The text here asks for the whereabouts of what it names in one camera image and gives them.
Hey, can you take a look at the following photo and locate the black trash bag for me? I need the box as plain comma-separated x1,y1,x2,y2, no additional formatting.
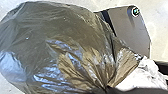
0,0,144,94

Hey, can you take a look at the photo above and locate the white plastic wad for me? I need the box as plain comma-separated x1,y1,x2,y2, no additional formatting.
114,56,168,92

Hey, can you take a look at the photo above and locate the silver base bolt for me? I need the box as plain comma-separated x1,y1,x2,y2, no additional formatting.
130,6,142,18

